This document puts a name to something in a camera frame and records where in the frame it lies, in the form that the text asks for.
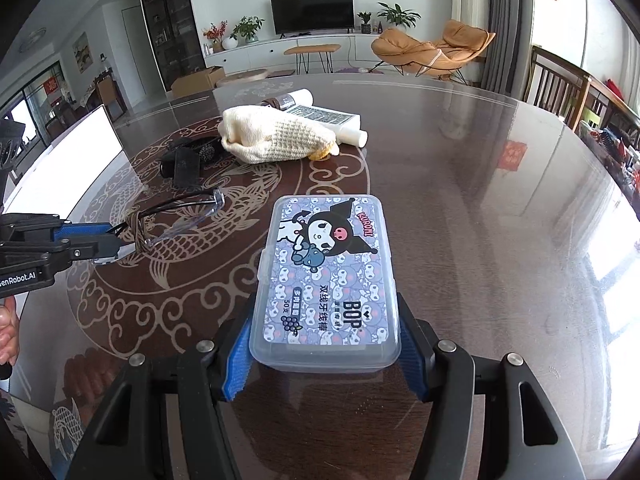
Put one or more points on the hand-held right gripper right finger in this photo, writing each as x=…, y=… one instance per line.
x=415, y=360

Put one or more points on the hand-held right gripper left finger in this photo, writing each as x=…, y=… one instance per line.
x=237, y=360

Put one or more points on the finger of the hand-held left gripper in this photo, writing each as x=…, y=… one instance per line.
x=80, y=231
x=100, y=250

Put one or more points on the cartoon print plastic box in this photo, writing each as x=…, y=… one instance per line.
x=325, y=280

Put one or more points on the person's left hand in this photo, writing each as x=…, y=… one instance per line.
x=9, y=332

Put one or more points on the black hair clip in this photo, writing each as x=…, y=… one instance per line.
x=180, y=165

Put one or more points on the wooden dining furniture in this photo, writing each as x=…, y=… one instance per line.
x=107, y=92

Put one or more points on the white door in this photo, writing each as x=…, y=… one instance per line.
x=135, y=55

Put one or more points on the cardboard box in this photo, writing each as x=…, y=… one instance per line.
x=197, y=82

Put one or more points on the round ceiling light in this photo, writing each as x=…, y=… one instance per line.
x=32, y=40

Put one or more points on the cream knit glove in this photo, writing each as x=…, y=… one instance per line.
x=270, y=135

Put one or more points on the dark display cabinet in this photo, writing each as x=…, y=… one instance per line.
x=167, y=25

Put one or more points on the red flower arrangement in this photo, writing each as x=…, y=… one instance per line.
x=215, y=35

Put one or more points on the white round vase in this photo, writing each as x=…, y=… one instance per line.
x=229, y=43

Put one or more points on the white tube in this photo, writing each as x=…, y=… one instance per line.
x=345, y=127

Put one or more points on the white television cabinet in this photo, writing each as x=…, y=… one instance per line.
x=260, y=57

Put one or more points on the bushy green potted plant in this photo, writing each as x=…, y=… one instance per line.
x=247, y=27

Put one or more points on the pile of cluttered things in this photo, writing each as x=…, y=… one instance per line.
x=620, y=155

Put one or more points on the orange stool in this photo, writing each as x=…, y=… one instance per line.
x=312, y=50

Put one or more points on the orange lounge chair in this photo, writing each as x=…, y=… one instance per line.
x=415, y=52

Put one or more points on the wooden chair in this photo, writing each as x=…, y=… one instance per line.
x=555, y=85

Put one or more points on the black television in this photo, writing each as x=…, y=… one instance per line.
x=312, y=12

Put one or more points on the wooden side table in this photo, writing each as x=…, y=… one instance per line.
x=607, y=105

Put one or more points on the small green potted plant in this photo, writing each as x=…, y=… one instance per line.
x=364, y=20

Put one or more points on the large green potted plant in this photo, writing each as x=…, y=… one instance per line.
x=397, y=14

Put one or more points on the grey curtain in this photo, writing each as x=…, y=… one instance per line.
x=507, y=25

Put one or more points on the wall painting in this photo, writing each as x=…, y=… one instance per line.
x=81, y=51

